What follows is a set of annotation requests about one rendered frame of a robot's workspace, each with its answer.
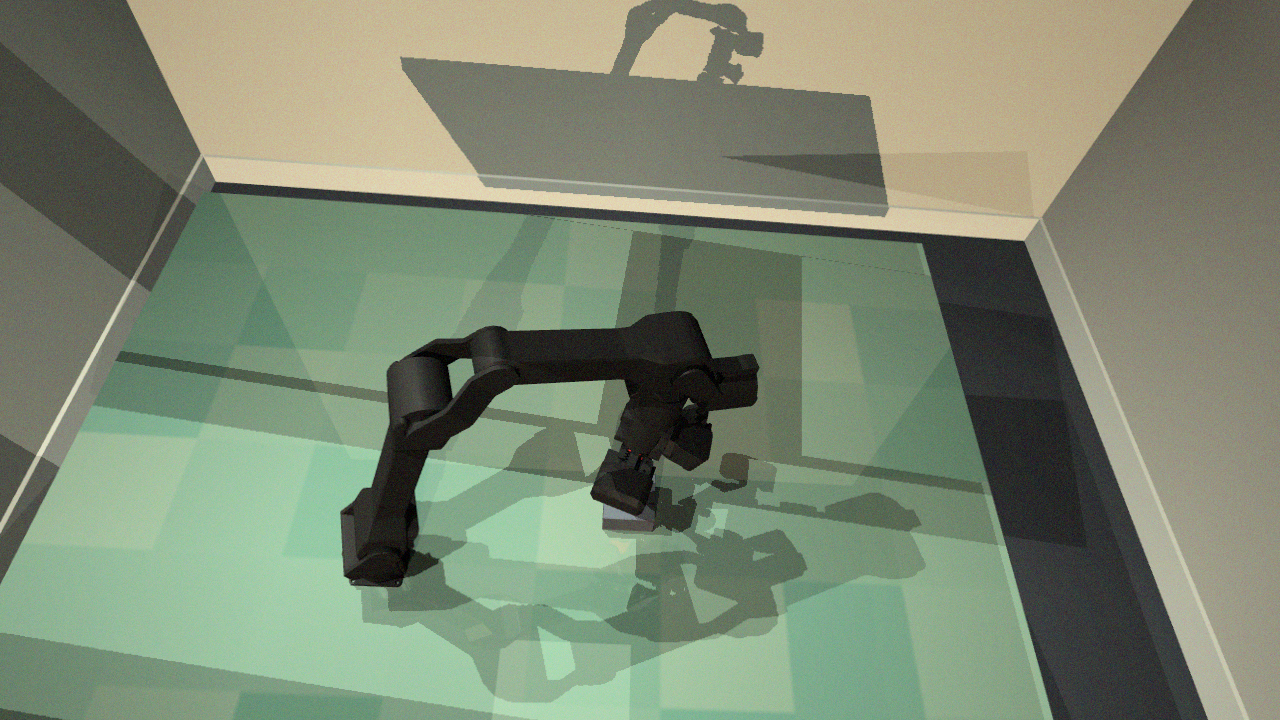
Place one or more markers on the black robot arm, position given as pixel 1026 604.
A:
pixel 663 359

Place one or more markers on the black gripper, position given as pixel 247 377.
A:
pixel 624 481

